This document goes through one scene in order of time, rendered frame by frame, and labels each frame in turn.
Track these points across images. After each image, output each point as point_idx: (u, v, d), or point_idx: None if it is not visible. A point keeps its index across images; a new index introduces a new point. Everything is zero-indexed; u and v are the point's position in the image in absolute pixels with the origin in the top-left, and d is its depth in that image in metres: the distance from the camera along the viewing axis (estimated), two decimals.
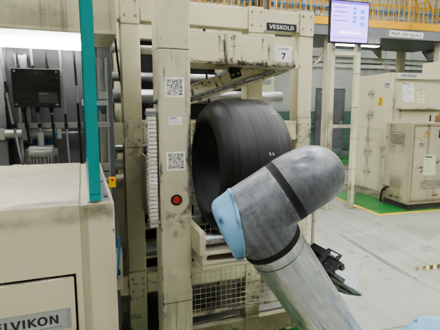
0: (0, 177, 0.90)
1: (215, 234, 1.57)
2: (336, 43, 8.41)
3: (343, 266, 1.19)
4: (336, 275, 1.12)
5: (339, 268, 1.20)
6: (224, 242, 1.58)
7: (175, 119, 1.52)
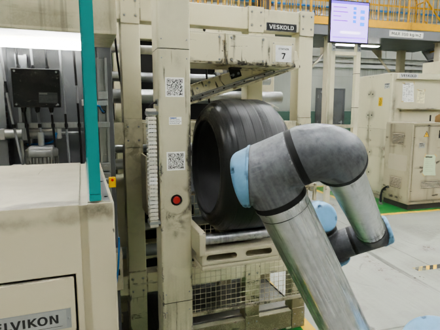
0: (0, 177, 0.90)
1: None
2: (336, 43, 8.41)
3: None
4: None
5: None
6: (224, 233, 1.58)
7: (175, 119, 1.52)
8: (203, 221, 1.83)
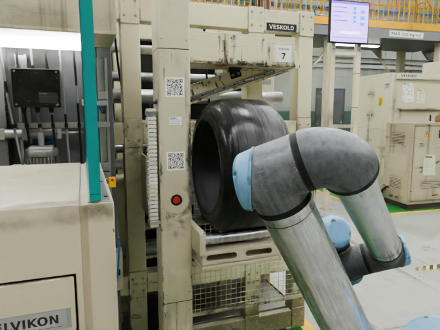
0: (0, 177, 0.90)
1: (213, 232, 1.58)
2: (336, 43, 8.41)
3: None
4: None
5: None
6: (225, 239, 1.58)
7: (175, 119, 1.52)
8: (201, 224, 1.86)
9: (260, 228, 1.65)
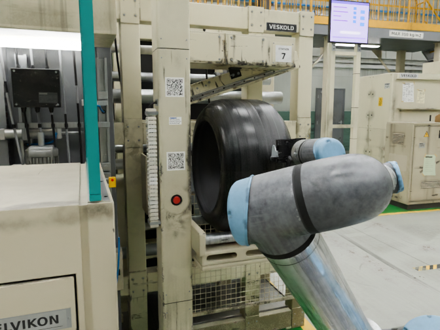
0: (0, 177, 0.90)
1: (215, 235, 1.57)
2: (336, 43, 8.41)
3: (280, 141, 1.37)
4: None
5: None
6: (224, 242, 1.59)
7: (175, 119, 1.52)
8: None
9: None
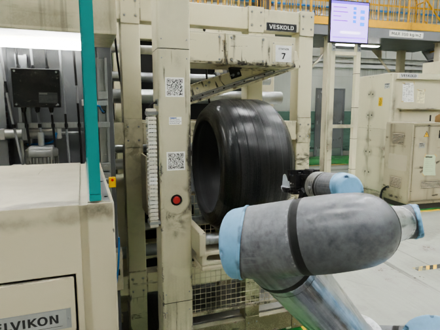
0: (0, 177, 0.90)
1: (215, 239, 1.56)
2: (336, 43, 8.41)
3: (292, 171, 1.30)
4: None
5: (293, 175, 1.30)
6: None
7: (175, 119, 1.52)
8: (201, 224, 1.86)
9: None
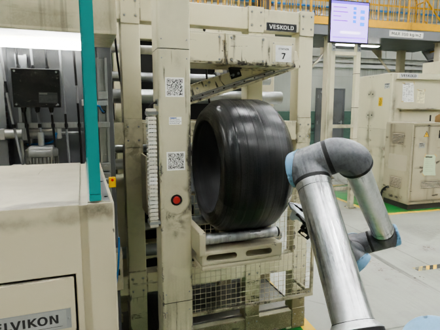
0: (0, 177, 0.90)
1: (215, 239, 1.56)
2: (336, 43, 8.41)
3: (302, 223, 1.61)
4: (300, 219, 1.53)
5: None
6: (223, 242, 1.60)
7: (175, 119, 1.52)
8: (201, 224, 1.86)
9: (262, 235, 1.63)
